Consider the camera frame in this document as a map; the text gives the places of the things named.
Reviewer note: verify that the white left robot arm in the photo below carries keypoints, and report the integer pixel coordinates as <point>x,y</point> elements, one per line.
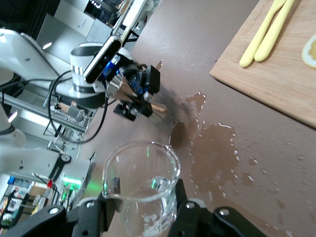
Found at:
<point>24,56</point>

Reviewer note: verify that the clear glass beaker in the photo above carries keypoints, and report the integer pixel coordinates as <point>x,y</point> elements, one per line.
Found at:
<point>140,209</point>

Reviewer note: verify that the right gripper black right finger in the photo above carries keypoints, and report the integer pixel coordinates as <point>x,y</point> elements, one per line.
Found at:
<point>197,219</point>

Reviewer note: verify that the wooden cutting board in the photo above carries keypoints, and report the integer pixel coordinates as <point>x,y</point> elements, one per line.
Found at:
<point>276,81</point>

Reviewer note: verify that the steel double jigger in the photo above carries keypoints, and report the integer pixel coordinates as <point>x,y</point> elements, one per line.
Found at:
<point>118,86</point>

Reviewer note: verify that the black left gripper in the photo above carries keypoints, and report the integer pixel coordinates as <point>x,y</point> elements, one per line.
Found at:
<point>126,66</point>

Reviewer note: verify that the lemon slice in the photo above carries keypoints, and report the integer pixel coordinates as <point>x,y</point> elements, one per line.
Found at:
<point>311,51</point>

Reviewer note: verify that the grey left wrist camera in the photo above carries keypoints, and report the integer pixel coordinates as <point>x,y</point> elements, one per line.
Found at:
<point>103,58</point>

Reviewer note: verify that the large liquid puddle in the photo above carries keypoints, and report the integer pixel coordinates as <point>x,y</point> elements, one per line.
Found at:
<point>214,148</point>

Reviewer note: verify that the yellow plastic knife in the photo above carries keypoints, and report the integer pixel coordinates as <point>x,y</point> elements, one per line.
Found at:
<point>254,47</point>

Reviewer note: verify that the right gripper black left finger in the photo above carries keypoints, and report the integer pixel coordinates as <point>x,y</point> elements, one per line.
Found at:
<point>74,217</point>

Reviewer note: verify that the yellow plastic fork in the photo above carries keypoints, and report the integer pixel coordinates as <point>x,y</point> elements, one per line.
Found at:
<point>269,42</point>

